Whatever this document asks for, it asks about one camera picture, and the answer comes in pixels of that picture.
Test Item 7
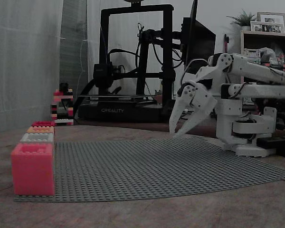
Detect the black Creality 3D printer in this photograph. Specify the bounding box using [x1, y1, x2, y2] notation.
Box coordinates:
[77, 0, 188, 123]

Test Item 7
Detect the wooden shelf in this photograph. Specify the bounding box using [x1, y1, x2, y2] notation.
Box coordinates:
[239, 30, 285, 110]

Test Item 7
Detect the black computer monitor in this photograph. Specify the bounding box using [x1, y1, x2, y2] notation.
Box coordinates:
[181, 0, 217, 76]

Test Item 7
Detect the robot servo wire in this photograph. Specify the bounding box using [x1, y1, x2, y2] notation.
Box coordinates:
[182, 58, 210, 84]

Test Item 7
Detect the large pink toy brick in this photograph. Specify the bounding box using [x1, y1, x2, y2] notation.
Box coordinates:
[10, 142, 56, 197]

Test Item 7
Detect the grey studded baseplate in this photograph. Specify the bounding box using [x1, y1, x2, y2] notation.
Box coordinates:
[13, 136, 285, 203]

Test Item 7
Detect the grey toy brick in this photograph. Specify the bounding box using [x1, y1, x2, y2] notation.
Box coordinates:
[20, 133, 56, 144]

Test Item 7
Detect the pink black brick tower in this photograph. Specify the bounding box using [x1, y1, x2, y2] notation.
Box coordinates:
[50, 89, 75, 126]

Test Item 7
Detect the white curtain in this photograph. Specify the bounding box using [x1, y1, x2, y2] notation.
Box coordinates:
[0, 0, 64, 134]

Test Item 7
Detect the orange toy brick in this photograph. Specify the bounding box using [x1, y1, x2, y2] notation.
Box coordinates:
[26, 126, 56, 134]

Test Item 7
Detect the grey sheer curtain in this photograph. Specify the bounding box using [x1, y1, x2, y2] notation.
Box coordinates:
[59, 0, 89, 119]

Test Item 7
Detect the small potted fern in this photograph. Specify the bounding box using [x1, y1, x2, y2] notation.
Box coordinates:
[227, 9, 257, 31]

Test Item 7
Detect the red toy brick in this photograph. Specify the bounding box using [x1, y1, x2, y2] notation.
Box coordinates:
[31, 121, 56, 128]

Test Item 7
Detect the large white picture frame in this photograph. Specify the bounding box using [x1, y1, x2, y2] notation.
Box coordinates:
[256, 11, 285, 33]

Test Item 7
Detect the small white picture frame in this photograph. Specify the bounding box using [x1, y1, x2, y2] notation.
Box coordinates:
[250, 20, 285, 33]

